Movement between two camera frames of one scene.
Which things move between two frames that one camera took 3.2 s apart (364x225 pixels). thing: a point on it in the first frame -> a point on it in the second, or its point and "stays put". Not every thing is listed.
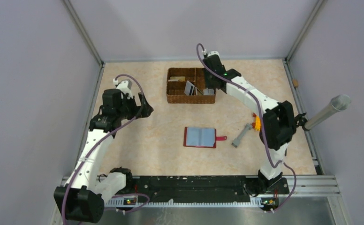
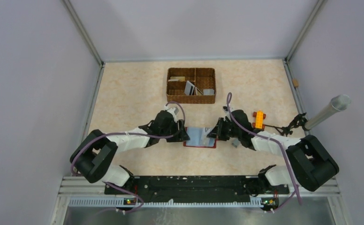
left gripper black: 136,109 -> 181,137
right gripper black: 208,85 -> 217,131
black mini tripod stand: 299,120 stays put
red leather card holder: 201,137 stays put
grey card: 208,92 stays put
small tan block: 295,82 stays put
